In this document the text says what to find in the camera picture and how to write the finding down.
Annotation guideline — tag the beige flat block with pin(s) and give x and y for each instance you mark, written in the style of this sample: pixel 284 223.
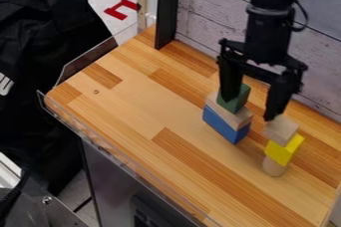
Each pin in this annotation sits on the beige flat block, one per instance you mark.
pixel 235 118

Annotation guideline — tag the black fabric bag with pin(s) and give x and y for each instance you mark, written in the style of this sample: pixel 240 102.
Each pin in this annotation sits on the black fabric bag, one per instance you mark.
pixel 40 71

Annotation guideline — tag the green cube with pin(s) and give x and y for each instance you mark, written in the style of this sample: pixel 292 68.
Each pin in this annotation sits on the green cube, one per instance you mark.
pixel 237 102

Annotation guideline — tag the yellow cube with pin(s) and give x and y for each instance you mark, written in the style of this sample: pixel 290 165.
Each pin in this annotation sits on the yellow cube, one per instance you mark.
pixel 282 153

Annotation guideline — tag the red bracket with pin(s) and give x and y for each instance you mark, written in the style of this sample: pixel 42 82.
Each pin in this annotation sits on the red bracket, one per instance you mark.
pixel 120 9

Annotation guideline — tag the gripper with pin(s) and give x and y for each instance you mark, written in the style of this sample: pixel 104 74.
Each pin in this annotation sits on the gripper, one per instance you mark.
pixel 266 59

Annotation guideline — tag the brown cube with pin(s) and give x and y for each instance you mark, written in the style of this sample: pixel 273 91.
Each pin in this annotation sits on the brown cube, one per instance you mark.
pixel 279 132

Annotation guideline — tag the beige cylinder block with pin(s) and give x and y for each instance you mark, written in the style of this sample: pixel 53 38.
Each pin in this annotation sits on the beige cylinder block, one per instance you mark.
pixel 272 168

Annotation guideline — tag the blue block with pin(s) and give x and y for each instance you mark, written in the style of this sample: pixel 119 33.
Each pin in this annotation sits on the blue block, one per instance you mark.
pixel 224 125

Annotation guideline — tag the black upright post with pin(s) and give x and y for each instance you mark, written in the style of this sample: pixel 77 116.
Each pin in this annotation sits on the black upright post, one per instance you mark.
pixel 166 8

